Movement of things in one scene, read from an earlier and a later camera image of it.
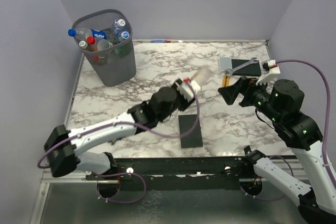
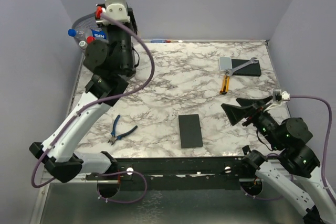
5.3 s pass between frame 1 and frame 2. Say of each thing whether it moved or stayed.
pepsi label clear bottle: stayed
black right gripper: moved
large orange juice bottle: stayed
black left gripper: moved
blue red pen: stayed
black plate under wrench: stayed
